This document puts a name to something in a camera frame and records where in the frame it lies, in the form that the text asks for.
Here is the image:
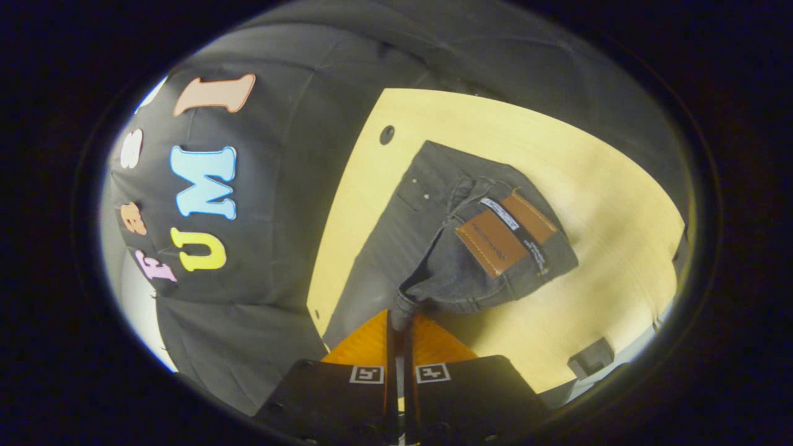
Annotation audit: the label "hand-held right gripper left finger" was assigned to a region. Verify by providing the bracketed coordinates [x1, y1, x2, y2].
[253, 308, 398, 446]

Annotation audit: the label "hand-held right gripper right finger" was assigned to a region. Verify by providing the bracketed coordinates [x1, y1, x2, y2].
[401, 312, 553, 446]

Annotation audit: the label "dark grey jeans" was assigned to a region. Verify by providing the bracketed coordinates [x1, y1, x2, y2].
[322, 140, 580, 351]

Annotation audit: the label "small black box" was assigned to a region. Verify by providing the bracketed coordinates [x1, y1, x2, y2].
[567, 337, 615, 378]

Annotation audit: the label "black backdrop cloth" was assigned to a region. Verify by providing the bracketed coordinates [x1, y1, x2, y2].
[102, 0, 691, 416]

